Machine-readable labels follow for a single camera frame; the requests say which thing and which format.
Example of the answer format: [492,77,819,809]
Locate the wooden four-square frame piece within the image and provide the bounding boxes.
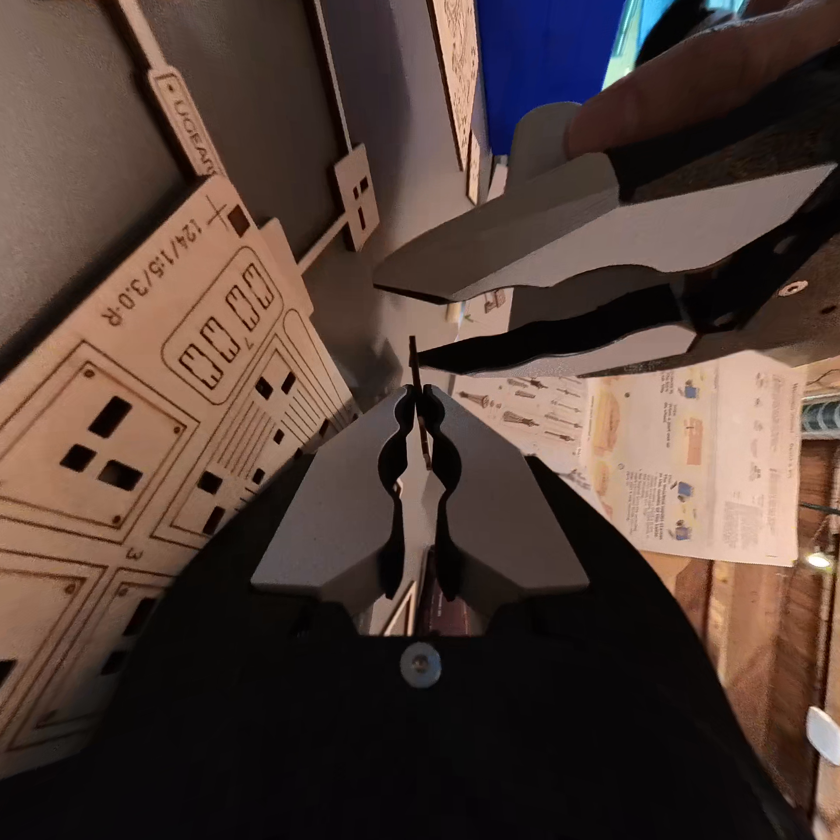
[115,0,382,277]

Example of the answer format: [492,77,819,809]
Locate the purple puzzle box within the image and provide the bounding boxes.
[416,548,487,637]

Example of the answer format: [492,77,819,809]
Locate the wooden puzzle sheet square cutout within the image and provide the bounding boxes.
[0,174,362,778]

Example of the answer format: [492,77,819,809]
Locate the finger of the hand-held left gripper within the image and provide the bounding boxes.
[373,153,837,306]
[416,282,700,378]

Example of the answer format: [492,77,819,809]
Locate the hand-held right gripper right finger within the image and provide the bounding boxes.
[423,384,589,631]

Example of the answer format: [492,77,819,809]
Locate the person's left hand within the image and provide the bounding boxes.
[564,0,840,161]

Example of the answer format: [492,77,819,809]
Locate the colour illustrated instruction sheet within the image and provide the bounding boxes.
[581,354,805,568]

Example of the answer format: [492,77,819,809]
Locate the wooden puzzle sheet arch parts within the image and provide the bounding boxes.
[427,0,483,172]

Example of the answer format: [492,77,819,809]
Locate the cross-shaped wooden piece diamond print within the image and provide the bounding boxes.
[408,336,435,470]

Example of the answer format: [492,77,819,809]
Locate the blue plastic bin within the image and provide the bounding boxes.
[472,0,627,155]

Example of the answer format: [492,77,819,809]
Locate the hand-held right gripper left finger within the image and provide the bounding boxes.
[251,384,417,634]

